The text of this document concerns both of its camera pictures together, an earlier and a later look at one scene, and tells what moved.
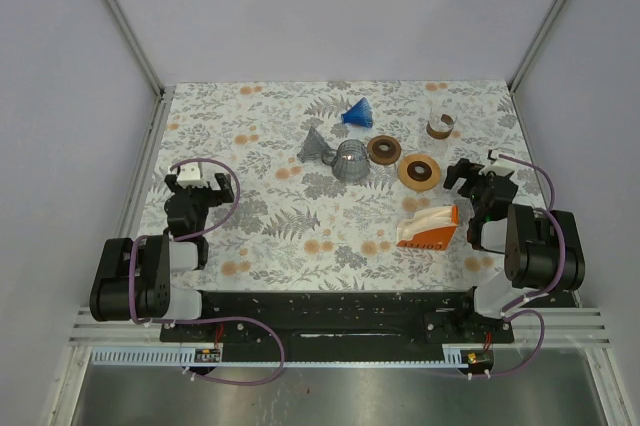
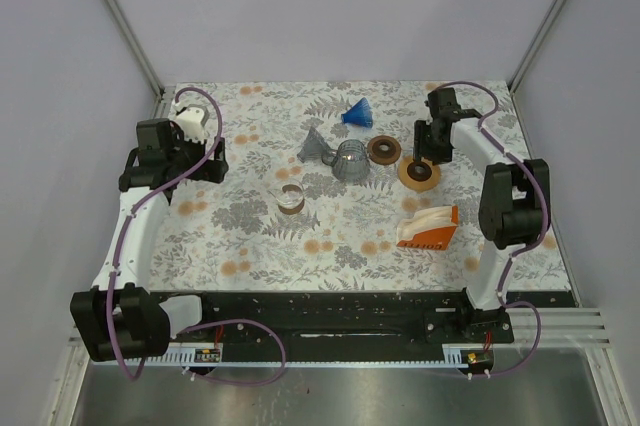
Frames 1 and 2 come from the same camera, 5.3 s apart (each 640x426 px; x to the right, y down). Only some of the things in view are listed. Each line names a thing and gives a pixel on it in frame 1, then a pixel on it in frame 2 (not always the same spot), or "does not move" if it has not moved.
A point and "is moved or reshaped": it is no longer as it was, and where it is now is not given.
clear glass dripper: x=349 y=162 does not move
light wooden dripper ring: x=419 y=172 does not move
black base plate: x=319 y=326 does not move
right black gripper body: x=473 y=188 to x=430 y=137
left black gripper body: x=203 y=198 to x=186 y=153
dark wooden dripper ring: x=384 y=157 does not move
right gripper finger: x=468 y=169 to x=441 y=151
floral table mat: x=341 y=184 does not move
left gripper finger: x=226 y=185 to x=218 y=167
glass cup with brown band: x=441 y=134 is moved or reshaped
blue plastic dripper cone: x=360 y=114 does not move
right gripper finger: x=451 y=176 to x=420 y=140
